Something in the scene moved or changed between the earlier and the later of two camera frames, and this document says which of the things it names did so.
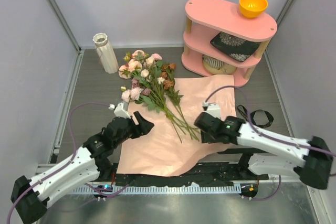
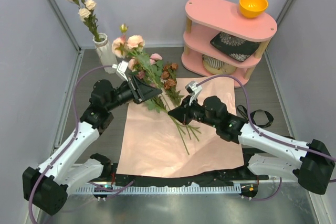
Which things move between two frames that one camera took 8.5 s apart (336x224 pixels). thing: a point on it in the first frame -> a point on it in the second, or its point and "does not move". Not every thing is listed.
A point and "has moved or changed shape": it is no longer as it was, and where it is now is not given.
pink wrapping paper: x=157 y=151 has moved or changed shape
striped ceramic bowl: x=217 y=67 does not move
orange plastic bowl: x=252 y=6 does not move
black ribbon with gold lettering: x=245 y=114 does not move
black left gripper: x=143 y=128 -> x=140 y=91
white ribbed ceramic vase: x=107 y=62 does not move
